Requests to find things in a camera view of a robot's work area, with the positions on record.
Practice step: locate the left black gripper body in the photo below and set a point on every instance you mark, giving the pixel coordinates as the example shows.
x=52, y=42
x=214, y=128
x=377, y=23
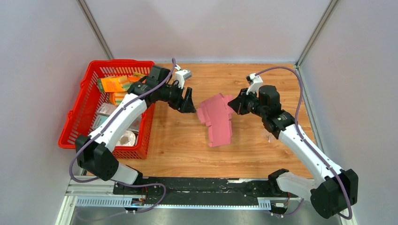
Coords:
x=172, y=95

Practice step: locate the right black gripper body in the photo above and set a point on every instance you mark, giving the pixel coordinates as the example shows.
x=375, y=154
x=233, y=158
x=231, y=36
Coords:
x=252, y=106

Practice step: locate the pink paper box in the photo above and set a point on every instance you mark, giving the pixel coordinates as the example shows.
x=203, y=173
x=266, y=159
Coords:
x=215, y=113

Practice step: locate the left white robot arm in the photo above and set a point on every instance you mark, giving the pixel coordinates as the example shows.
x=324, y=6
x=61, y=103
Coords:
x=94, y=152

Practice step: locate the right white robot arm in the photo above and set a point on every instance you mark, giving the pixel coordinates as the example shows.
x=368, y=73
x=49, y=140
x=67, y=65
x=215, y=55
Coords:
x=331, y=189

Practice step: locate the orange green sponge pack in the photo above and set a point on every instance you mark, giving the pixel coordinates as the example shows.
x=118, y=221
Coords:
x=113, y=84

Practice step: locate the white tape roll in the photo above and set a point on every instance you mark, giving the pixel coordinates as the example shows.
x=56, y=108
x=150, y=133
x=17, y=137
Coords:
x=128, y=139

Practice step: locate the teal snack packet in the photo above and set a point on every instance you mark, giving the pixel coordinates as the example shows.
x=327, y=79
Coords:
x=100, y=119

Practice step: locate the red plastic basket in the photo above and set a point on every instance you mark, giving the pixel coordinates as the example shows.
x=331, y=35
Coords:
x=81, y=118

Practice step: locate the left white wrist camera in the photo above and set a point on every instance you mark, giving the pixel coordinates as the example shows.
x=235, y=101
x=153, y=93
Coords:
x=180, y=76

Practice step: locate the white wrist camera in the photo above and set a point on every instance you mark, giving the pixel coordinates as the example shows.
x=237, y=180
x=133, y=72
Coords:
x=255, y=82
x=180, y=76

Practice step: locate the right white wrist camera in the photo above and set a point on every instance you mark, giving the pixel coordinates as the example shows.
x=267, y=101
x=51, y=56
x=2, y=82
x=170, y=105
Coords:
x=255, y=82

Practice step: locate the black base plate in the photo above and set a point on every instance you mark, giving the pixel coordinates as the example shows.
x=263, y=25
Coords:
x=203, y=191

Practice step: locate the aluminium frame rail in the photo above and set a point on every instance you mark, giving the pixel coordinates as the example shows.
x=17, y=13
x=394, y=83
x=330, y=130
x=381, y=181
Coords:
x=100, y=193

